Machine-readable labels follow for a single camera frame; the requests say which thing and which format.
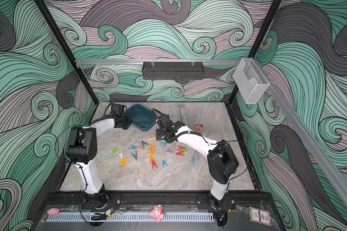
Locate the red pink clothespin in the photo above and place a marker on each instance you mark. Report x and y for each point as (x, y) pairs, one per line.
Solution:
(180, 153)

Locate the aluminium rail right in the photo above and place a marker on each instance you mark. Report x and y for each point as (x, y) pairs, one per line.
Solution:
(283, 94)

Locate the orange clothespin middle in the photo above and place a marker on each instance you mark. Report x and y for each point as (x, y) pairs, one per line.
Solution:
(151, 153)

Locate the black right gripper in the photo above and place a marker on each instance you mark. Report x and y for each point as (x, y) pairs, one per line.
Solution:
(159, 134)

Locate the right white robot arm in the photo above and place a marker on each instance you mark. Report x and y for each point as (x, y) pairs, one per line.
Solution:
(222, 162)

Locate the beige pink clothespin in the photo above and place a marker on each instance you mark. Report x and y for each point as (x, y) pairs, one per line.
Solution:
(140, 146)

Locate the black corner frame post left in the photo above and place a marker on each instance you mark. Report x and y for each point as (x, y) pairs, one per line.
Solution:
(57, 33)

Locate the black corner frame post right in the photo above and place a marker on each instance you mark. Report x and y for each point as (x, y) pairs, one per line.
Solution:
(259, 39)

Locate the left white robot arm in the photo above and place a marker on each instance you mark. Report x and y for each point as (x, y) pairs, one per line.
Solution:
(81, 149)

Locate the pink pig plush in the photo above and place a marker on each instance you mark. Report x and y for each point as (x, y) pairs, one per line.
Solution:
(157, 213)

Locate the white slotted cable duct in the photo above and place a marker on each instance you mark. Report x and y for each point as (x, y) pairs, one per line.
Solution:
(134, 217)

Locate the clear plastic wall holder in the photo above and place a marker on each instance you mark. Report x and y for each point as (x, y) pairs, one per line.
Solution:
(251, 79)

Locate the teal storage box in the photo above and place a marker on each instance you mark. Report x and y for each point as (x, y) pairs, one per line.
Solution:
(142, 117)

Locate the pink strawberry bear toy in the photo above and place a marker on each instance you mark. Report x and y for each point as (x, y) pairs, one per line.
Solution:
(199, 127)

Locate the aluminium rail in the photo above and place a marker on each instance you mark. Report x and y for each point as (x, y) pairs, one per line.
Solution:
(283, 94)
(141, 61)

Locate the badge card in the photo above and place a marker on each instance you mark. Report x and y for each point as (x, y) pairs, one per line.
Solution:
(260, 216)

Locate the black corner frame post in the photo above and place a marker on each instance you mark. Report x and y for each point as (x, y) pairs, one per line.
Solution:
(259, 39)
(57, 33)

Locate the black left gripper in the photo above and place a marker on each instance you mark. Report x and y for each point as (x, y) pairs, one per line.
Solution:
(130, 120)

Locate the dark teal clothespin lower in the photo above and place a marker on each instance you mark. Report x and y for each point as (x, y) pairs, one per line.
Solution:
(135, 155)

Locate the black wall tray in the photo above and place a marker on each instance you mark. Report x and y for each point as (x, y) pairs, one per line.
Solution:
(172, 71)

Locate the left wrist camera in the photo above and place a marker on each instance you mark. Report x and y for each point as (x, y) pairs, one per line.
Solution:
(117, 109)

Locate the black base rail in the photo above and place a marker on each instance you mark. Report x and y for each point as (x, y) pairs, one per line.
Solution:
(124, 199)

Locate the rhinestone silver microphone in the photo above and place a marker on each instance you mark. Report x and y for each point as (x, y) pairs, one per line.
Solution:
(183, 115)

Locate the light teal clothespin right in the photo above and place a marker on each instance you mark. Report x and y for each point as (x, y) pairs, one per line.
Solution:
(192, 162)

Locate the small pink toy left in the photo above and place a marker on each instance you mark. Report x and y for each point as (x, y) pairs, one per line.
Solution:
(53, 212)

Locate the white clothespin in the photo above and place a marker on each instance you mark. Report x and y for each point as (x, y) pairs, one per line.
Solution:
(120, 153)

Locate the grey clothespin right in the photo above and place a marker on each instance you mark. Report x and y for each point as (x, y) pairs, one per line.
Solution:
(196, 156)

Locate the yellow clothespin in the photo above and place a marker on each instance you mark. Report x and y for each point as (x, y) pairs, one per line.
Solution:
(123, 162)

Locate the tan clothespin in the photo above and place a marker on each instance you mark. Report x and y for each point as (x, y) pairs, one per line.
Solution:
(152, 137)

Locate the aluminium rail back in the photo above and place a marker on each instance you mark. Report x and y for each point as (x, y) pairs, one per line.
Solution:
(141, 61)

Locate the red clothespin lower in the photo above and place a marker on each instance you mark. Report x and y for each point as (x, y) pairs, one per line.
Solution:
(154, 165)

